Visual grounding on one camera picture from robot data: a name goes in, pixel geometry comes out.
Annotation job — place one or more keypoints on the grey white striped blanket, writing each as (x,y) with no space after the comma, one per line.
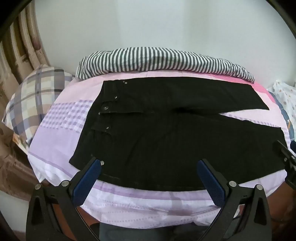
(150,58)

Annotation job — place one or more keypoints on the black pants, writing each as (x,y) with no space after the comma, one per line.
(161,143)

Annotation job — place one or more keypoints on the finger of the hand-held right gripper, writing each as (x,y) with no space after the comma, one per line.
(285,154)

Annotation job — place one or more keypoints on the beige padded headboard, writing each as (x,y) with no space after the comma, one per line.
(20,34)

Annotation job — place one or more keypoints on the plaid pillow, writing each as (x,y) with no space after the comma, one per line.
(34,97)

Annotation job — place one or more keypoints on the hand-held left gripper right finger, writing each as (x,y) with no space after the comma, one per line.
(211,183)

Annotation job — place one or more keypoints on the white dotted cloth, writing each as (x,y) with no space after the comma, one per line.
(286,97)

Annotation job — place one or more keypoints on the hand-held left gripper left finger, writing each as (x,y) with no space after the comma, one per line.
(86,183)

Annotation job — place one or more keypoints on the pink and purple bed sheet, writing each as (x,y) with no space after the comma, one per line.
(57,129)

